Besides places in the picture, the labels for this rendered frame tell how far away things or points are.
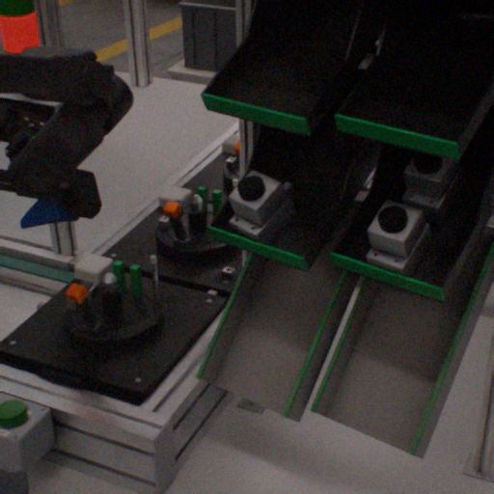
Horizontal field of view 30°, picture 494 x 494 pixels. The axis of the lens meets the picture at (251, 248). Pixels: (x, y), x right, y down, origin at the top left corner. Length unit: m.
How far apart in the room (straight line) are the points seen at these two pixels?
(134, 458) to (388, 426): 0.32
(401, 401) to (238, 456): 0.27
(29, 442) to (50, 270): 0.40
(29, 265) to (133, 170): 0.55
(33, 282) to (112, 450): 0.42
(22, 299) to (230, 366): 0.46
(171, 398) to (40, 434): 0.17
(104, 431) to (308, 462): 0.27
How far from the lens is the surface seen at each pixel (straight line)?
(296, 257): 0.98
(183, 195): 1.60
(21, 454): 1.18
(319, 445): 1.27
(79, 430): 1.21
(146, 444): 1.14
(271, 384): 1.12
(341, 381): 1.11
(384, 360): 1.10
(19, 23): 1.32
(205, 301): 1.34
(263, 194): 1.00
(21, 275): 1.52
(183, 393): 1.20
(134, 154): 2.08
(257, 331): 1.15
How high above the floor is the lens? 1.72
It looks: 31 degrees down
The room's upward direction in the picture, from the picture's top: 1 degrees counter-clockwise
